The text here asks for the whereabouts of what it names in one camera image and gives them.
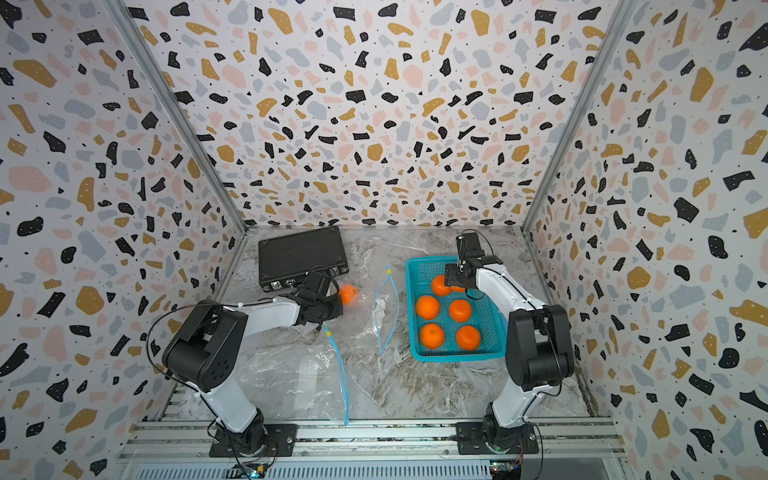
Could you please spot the teal plastic mesh basket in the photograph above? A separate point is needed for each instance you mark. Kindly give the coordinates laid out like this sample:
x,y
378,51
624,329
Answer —
x,y
450,324

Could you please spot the black ribbed metal briefcase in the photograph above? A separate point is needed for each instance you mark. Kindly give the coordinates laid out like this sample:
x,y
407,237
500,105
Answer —
x,y
285,261

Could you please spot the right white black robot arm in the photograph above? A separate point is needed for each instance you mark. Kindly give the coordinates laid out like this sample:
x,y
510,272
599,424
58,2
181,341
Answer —
x,y
539,352

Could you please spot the aluminium front rail frame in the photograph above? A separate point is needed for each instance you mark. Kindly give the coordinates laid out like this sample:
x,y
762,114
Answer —
x,y
554,448

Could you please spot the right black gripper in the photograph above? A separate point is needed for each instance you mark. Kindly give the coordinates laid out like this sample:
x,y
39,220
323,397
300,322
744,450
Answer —
x,y
450,269

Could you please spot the orange fruit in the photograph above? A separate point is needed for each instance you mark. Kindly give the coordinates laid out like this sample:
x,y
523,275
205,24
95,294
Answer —
x,y
432,336
460,311
427,307
348,293
439,287
468,338

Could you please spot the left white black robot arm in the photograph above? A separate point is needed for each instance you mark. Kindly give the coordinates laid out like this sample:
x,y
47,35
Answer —
x,y
202,355

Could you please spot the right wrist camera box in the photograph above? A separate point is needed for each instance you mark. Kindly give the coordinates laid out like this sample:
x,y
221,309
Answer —
x,y
469,246

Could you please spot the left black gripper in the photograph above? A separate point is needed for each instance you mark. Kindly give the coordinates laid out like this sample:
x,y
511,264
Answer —
x,y
337,308

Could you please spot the clear zip-top plastic bag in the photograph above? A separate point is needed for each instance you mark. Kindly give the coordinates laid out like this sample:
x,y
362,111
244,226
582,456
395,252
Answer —
x,y
295,373

